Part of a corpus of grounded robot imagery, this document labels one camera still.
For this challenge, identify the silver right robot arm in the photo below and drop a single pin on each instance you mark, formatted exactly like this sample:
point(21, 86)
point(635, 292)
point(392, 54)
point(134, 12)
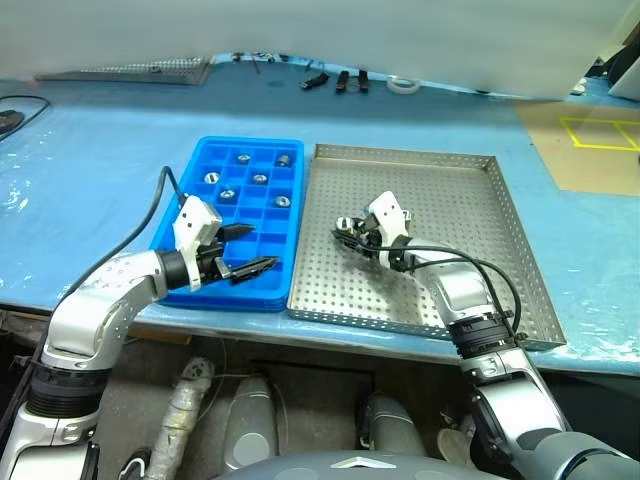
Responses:
point(465, 295)

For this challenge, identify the blue compartment tray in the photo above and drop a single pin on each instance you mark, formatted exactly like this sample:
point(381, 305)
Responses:
point(235, 295)

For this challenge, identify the red pen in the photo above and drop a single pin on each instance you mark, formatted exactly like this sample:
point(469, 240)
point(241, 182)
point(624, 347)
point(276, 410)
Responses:
point(256, 65)

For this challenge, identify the white tape roll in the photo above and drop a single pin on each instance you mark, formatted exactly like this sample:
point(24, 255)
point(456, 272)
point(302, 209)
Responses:
point(403, 85)

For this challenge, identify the black clip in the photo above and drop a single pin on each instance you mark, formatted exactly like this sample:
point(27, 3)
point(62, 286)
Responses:
point(342, 82)
point(363, 82)
point(314, 81)

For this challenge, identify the grey robot torso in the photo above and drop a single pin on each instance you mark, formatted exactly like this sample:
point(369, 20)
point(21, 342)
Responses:
point(350, 465)

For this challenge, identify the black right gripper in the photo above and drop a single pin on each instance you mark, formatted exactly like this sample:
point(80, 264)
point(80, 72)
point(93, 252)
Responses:
point(367, 237)

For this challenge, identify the small white object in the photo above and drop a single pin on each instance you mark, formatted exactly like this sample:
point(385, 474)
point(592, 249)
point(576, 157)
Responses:
point(577, 89)

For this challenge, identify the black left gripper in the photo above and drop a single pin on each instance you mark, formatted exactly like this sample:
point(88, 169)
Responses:
point(211, 260)

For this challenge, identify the brown cardboard sheet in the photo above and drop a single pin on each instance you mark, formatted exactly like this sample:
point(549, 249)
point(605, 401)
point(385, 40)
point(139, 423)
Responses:
point(590, 165)

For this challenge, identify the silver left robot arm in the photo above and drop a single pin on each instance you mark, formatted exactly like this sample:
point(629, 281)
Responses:
point(100, 310)

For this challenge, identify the large perforated metal tray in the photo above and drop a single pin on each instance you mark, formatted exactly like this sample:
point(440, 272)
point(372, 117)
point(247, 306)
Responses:
point(450, 200)

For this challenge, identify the flat perforated metal tray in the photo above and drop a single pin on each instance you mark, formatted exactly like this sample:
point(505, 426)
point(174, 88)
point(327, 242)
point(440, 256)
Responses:
point(150, 72)

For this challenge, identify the tape-wrapped table leg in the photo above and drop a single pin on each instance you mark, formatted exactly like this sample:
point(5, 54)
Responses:
point(177, 425)

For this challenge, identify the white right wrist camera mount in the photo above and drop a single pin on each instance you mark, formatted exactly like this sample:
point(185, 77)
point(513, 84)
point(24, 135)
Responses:
point(390, 210)

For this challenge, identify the dark grey rounded shape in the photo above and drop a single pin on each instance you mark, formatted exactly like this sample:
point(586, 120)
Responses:
point(395, 425)
point(250, 425)

